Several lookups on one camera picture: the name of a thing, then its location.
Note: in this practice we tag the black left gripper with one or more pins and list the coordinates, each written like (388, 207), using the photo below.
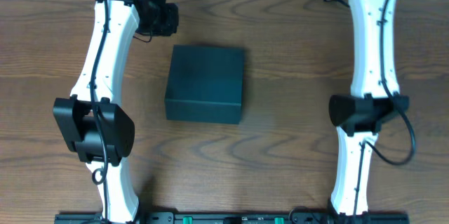
(171, 24)

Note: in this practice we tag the dark green gift box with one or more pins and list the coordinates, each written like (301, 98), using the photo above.
(205, 84)

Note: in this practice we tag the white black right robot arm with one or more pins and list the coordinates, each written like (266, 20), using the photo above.
(375, 98)

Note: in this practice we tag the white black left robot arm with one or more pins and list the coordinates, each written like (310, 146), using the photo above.
(92, 121)

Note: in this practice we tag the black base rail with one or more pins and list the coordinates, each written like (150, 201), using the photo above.
(294, 218)

